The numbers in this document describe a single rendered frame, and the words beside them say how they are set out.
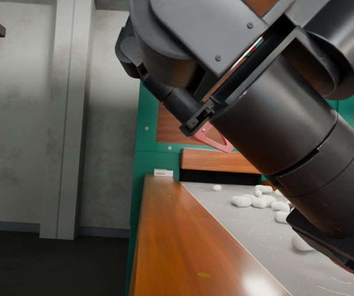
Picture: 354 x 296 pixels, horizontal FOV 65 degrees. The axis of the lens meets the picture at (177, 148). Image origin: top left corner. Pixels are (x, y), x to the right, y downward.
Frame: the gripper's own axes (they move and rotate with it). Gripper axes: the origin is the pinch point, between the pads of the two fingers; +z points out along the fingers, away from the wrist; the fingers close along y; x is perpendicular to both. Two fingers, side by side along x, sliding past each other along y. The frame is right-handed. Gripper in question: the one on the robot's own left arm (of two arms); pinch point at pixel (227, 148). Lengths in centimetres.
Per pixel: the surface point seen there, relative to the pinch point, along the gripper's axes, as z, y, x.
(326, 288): 7.8, -29.4, 8.6
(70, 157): -52, 208, 63
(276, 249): 8.1, -20.1, 8.6
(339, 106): 30, 46, -51
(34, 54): -147, 229, 20
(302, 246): 9.5, -21.1, 6.3
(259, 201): 13.6, 4.5, 2.3
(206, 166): 7.8, 40.2, 1.1
